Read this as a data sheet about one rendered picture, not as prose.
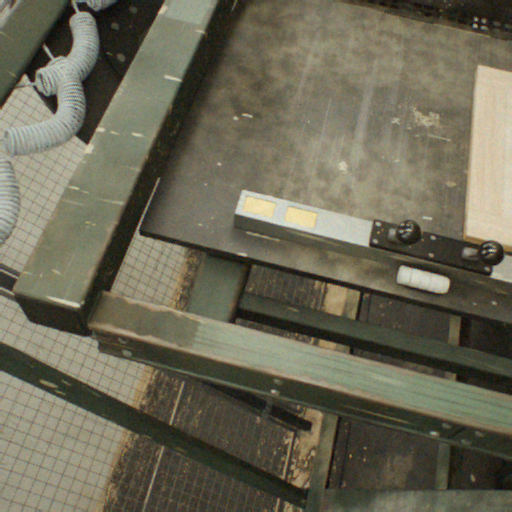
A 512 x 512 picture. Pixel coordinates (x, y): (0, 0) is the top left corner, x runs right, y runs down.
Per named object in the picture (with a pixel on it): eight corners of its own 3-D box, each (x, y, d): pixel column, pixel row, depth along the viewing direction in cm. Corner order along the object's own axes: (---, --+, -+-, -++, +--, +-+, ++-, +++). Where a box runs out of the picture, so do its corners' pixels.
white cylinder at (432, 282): (395, 286, 95) (443, 298, 95) (400, 277, 93) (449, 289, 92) (397, 270, 97) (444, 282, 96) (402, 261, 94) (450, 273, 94)
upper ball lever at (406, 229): (403, 251, 95) (421, 248, 82) (380, 245, 95) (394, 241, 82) (409, 228, 95) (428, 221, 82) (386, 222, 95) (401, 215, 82)
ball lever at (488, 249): (475, 269, 94) (505, 269, 81) (452, 263, 95) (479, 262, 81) (481, 246, 94) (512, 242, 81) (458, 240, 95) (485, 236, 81)
